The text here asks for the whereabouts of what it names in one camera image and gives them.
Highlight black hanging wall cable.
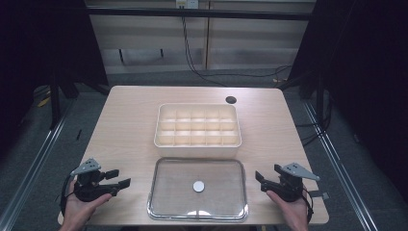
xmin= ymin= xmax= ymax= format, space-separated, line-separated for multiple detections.
xmin=181 ymin=15 xmax=293 ymax=88

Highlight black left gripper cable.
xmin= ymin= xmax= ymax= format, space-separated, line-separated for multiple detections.
xmin=60 ymin=173 xmax=75 ymax=217

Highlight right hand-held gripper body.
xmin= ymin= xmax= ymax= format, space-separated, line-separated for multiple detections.
xmin=260 ymin=162 xmax=321 ymax=203

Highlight white compartment storage box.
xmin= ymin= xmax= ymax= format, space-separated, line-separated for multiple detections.
xmin=153 ymin=102 xmax=242 ymax=159

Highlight metal floor rail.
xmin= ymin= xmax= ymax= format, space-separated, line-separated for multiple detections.
xmin=301 ymin=101 xmax=378 ymax=231
xmin=0 ymin=99 xmax=75 ymax=231

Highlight yellow floor cable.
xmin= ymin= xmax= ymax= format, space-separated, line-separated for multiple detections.
xmin=36 ymin=90 xmax=52 ymax=109

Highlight grey strap tab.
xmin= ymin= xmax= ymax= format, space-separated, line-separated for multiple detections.
xmin=308 ymin=190 xmax=330 ymax=200

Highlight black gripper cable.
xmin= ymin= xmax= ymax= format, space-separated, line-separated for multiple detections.
xmin=300 ymin=187 xmax=315 ymax=224
xmin=60 ymin=173 xmax=75 ymax=217

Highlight black horizontal frame bar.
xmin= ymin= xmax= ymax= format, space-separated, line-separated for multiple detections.
xmin=86 ymin=7 xmax=317 ymax=22

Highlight person's right hand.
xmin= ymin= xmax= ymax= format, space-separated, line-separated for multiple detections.
xmin=266 ymin=189 xmax=311 ymax=227

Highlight white wall outlet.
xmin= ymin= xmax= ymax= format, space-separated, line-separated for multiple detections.
xmin=175 ymin=0 xmax=200 ymax=10

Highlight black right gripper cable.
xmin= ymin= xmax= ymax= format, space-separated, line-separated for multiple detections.
xmin=300 ymin=187 xmax=315 ymax=224

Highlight dark curtain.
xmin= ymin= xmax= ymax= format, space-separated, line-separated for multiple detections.
xmin=0 ymin=0 xmax=110 ymax=152
xmin=282 ymin=0 xmax=408 ymax=203

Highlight black metal stand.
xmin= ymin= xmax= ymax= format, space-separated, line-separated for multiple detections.
xmin=48 ymin=81 xmax=63 ymax=131

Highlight black floor cables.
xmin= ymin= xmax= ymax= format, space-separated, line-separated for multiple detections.
xmin=293 ymin=90 xmax=333 ymax=148

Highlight clear plastic lid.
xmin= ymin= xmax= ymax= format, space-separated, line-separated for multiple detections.
xmin=146 ymin=157 xmax=250 ymax=223

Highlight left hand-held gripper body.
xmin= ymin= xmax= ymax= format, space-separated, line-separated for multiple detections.
xmin=69 ymin=158 xmax=120 ymax=203

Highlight person's left hand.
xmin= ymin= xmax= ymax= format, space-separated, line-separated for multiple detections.
xmin=60 ymin=179 xmax=114 ymax=229

